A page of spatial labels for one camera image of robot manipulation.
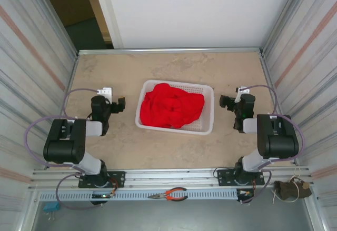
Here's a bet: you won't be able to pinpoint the white plastic mesh basket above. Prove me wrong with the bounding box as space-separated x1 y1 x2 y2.
135 79 214 136

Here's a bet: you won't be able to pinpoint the red t-shirt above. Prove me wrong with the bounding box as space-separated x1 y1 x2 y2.
139 83 206 129

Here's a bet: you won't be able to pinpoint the small circuit board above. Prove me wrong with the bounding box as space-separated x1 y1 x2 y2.
237 188 255 198
91 192 116 199

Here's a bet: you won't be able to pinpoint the brown cloth bag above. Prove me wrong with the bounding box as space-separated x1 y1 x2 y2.
273 179 313 203

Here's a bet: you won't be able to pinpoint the blue binder clip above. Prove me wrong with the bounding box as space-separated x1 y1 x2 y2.
43 203 61 220

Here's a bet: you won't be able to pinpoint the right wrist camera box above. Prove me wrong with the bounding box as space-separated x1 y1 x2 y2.
235 86 250 103

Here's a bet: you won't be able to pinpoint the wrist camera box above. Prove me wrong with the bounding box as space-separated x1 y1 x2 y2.
235 86 250 103
96 87 114 103

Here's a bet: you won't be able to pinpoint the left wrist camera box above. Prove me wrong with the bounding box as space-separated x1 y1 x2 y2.
96 87 114 103

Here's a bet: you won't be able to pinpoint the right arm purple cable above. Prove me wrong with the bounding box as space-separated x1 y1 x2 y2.
241 84 305 205

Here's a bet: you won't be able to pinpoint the aluminium rear frame bar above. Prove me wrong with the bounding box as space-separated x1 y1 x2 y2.
77 47 263 56

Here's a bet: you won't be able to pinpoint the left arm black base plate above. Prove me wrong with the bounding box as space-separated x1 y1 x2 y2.
78 171 126 189

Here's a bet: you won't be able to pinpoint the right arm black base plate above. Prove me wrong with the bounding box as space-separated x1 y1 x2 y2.
217 169 265 187

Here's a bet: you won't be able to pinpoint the cream door frame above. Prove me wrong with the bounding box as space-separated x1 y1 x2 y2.
80 0 124 49

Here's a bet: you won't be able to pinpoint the aluminium mounting rail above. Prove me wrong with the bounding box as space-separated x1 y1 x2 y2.
28 166 315 191

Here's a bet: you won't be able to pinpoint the thin white string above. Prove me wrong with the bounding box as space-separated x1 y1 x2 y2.
272 167 302 205

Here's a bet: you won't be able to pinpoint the orange handled pliers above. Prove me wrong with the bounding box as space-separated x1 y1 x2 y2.
147 187 188 202

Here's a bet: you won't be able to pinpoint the white slotted cable duct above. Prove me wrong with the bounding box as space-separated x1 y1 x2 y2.
38 190 239 202

